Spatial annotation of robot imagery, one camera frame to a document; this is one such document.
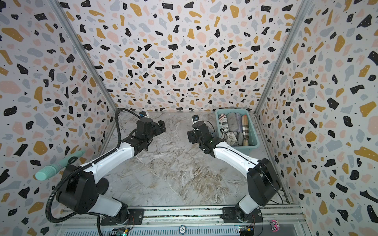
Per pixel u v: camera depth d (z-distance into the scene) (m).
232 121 0.95
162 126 0.79
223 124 0.95
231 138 0.86
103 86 1.03
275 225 0.70
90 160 0.94
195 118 0.73
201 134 0.64
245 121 0.93
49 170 0.53
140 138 0.65
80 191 0.41
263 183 0.44
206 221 0.73
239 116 0.99
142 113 0.75
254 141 0.89
